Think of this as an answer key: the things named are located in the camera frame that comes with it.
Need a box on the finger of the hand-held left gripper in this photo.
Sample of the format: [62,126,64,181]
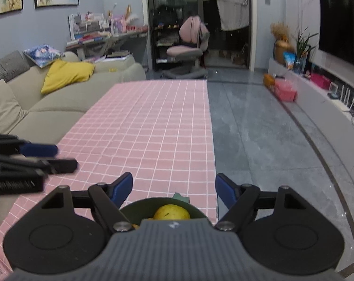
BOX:
[0,134,59,158]
[0,157,78,176]

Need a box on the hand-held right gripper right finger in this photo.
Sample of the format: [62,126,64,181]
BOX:
[214,173,321,233]

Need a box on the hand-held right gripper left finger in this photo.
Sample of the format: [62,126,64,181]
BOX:
[22,172,133,233]

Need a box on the green colander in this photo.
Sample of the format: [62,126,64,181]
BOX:
[119,192,208,229]

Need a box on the yellow-green pear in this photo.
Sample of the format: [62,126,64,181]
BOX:
[153,204,191,221]

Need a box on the beige sofa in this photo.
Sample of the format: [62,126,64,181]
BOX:
[0,51,147,141]

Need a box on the beige cushion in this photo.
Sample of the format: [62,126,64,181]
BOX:
[0,79,28,135]

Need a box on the pink checked tablecloth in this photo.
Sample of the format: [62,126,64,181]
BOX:
[0,80,218,273]

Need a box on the yellow cushion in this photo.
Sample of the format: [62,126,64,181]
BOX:
[41,59,95,95]

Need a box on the grey cushion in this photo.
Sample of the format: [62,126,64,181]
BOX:
[0,51,29,85]

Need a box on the blue printed cushion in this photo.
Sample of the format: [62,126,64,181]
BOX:
[23,44,64,68]

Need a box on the pink box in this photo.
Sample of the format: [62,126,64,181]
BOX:
[274,79,297,102]

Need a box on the stack of books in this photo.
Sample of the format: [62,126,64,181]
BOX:
[66,33,111,47]

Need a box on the white television console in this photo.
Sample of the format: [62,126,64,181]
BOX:
[268,58,354,153]

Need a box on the white desk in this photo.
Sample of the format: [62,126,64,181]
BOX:
[66,31,149,62]

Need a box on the blue snack bag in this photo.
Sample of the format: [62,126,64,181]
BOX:
[283,52,296,71]

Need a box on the magenta box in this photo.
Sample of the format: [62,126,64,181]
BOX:
[311,73,331,90]

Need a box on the pink office chair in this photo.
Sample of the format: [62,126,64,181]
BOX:
[162,16,209,78]

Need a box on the golden vase with dried flowers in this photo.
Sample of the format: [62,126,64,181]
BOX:
[271,22,294,65]

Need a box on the white router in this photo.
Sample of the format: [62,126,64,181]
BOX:
[339,85,354,112]

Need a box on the green potted plant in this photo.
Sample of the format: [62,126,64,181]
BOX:
[294,28,319,74]

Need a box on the black shelf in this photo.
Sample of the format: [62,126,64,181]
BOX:
[155,6,183,65]

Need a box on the hanging grey cloth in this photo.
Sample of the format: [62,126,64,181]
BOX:
[213,0,250,31]

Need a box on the black television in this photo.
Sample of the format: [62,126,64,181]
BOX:
[319,0,354,71]

